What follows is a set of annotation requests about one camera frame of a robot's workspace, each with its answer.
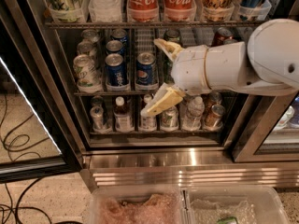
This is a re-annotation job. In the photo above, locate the rear red coke can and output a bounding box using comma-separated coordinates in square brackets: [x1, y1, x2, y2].
[211, 27, 233, 47]

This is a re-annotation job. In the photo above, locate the right brown tea bottle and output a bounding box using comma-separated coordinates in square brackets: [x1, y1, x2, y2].
[139, 94, 157, 132]

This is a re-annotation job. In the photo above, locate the middle red coke can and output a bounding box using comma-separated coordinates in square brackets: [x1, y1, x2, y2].
[223, 39, 238, 45]

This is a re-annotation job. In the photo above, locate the green can bottom shelf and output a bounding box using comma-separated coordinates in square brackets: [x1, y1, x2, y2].
[161, 106, 178, 131]

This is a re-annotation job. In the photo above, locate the coca-cola bottle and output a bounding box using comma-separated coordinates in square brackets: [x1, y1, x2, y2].
[164, 0, 192, 21]
[128, 0, 158, 22]

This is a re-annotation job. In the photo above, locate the gold label bottle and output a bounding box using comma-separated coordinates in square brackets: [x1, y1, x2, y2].
[201, 0, 234, 21]

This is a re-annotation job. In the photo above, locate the right coca-cola bottle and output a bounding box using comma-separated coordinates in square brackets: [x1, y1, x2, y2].
[164, 0, 192, 21]

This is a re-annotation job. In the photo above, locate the left coca-cola bottle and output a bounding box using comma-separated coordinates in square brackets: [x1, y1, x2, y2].
[128, 0, 158, 22]

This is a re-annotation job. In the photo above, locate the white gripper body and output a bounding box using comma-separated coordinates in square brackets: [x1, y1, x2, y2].
[171, 45, 209, 94]

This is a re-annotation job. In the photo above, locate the middle white green can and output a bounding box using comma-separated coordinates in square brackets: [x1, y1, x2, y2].
[77, 40, 98, 67]

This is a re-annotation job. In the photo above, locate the silver can bottom shelf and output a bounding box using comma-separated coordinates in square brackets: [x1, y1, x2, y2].
[90, 105, 107, 130]

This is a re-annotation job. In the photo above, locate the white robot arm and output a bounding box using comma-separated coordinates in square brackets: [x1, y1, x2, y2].
[140, 19, 299, 117]

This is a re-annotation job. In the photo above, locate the open glass fridge door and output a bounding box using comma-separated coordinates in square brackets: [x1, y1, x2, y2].
[0, 0, 82, 183]

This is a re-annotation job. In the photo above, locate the front white green can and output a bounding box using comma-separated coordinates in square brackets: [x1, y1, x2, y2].
[73, 54, 100, 87]

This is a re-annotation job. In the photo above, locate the front gold can bottom shelf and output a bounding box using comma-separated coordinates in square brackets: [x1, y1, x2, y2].
[204, 104, 225, 128]

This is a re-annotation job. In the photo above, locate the stainless steel fridge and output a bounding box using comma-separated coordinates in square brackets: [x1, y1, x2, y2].
[28, 0, 299, 189]

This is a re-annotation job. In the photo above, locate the red coke can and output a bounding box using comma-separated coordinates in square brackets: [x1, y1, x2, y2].
[223, 39, 238, 45]
[211, 27, 233, 47]

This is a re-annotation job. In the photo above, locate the green label bottle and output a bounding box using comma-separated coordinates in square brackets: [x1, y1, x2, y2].
[50, 0, 83, 22]

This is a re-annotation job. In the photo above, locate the white green can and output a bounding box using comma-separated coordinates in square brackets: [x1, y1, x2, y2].
[81, 29, 101, 46]
[73, 54, 100, 87]
[77, 40, 98, 67]

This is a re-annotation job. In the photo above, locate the blue label bottle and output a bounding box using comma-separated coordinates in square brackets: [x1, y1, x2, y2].
[239, 0, 264, 21]

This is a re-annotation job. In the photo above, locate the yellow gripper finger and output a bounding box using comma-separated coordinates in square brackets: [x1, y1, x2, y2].
[154, 38, 183, 62]
[140, 83, 186, 117]

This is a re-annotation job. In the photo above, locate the left clear plastic bin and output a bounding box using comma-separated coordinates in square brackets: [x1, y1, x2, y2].
[88, 185, 187, 224]

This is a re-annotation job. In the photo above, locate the clear water bottle top shelf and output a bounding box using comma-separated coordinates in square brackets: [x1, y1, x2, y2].
[89, 0, 122, 22]

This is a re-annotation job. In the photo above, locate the small water bottle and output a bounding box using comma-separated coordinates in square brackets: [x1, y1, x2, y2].
[181, 96, 205, 132]

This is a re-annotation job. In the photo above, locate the rear white green can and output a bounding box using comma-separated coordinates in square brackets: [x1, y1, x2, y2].
[81, 29, 101, 46]

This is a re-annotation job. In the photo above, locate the right clear plastic bin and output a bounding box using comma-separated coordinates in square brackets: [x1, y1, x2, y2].
[185, 185, 291, 224]

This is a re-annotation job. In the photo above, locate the left brown tea bottle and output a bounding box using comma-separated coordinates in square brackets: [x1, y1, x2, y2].
[114, 96, 134, 133]

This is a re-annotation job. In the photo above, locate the black floor cable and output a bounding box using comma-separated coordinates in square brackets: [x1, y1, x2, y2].
[0, 93, 82, 224]

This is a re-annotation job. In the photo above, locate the clear plastic bin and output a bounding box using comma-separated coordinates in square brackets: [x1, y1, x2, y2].
[185, 185, 291, 224]
[88, 185, 187, 224]

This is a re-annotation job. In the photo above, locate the blue pepsi can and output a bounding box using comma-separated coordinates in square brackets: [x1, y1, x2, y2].
[136, 52, 157, 86]
[110, 28, 129, 47]
[106, 40, 125, 56]
[105, 53, 128, 87]

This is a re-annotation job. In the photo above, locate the brown tea bottle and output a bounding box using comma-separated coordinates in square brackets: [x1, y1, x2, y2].
[114, 96, 134, 133]
[139, 94, 157, 132]

